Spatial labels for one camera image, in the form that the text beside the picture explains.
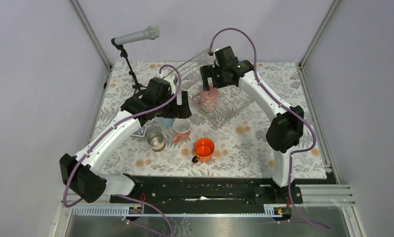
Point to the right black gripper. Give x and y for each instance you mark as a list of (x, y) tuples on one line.
[(208, 71)]

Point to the wire dish rack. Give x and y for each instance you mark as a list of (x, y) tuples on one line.
[(231, 100)]

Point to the cream brown-banded cup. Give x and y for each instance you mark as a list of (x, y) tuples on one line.
[(156, 141)]

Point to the grey microphone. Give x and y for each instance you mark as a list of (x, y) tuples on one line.
[(149, 33)]

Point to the pink textured mug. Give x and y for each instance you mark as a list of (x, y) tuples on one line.
[(182, 128)]

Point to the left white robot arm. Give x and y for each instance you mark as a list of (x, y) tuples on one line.
[(81, 173)]

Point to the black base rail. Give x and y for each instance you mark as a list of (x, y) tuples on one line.
[(208, 195)]

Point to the orange mug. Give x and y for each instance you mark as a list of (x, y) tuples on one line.
[(204, 149)]

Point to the light blue mug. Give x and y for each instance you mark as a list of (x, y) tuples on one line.
[(167, 121)]

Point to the blue playing card box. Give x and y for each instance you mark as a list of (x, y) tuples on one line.
[(141, 133)]

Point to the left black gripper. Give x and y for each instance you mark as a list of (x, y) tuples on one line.
[(179, 111)]

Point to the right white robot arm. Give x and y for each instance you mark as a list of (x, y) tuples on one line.
[(286, 125)]

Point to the pink floral mug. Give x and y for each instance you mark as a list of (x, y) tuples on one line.
[(207, 99)]

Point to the black microphone tripod stand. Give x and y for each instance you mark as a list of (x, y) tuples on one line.
[(138, 87)]

